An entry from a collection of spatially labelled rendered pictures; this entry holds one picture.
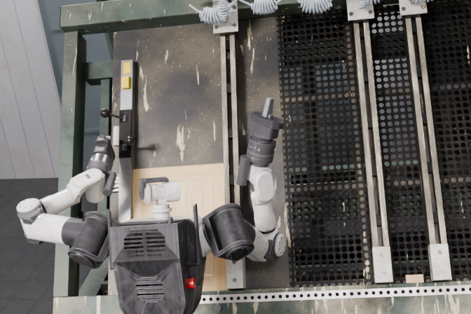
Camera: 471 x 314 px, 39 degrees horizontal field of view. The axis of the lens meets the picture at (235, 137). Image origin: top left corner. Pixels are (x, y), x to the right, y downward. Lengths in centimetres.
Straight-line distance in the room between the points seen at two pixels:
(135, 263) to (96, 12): 129
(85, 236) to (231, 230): 45
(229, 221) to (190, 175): 64
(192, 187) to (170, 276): 75
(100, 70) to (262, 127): 104
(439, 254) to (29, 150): 452
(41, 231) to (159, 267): 49
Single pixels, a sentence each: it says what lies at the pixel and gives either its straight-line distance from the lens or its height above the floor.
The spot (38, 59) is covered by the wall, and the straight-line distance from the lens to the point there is 598.
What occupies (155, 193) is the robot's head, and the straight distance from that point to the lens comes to 210.
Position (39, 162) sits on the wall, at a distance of 634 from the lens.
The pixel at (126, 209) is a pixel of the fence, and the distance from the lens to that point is 266.
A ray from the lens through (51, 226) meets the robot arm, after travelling 223.
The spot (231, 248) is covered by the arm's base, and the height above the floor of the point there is 130.
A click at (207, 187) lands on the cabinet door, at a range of 261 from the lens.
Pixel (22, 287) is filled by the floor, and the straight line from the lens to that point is 471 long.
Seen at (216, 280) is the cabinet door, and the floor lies 92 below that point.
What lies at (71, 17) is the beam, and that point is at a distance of 294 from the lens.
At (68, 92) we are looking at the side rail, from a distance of 286.
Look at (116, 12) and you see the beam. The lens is 287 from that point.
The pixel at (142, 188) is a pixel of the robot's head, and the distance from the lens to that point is 209.
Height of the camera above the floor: 229
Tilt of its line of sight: 21 degrees down
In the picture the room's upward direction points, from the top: 7 degrees counter-clockwise
